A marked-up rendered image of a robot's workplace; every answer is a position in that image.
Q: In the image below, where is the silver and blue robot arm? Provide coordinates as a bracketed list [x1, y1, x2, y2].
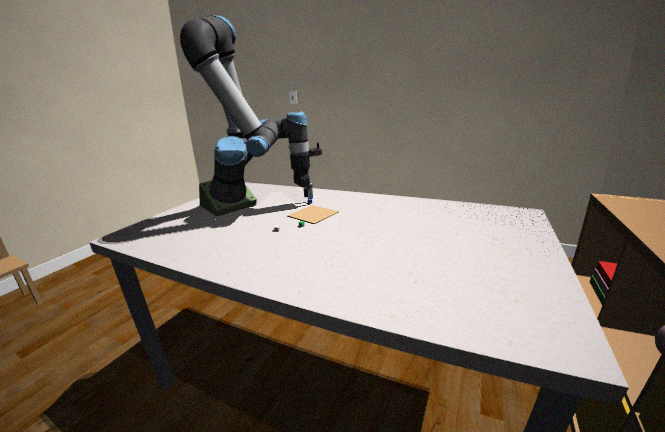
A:
[180, 15, 308, 203]

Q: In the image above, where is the tan flat mat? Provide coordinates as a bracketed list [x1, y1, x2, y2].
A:
[288, 205, 339, 224]

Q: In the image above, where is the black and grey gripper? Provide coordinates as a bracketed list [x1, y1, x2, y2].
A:
[288, 142, 322, 200]

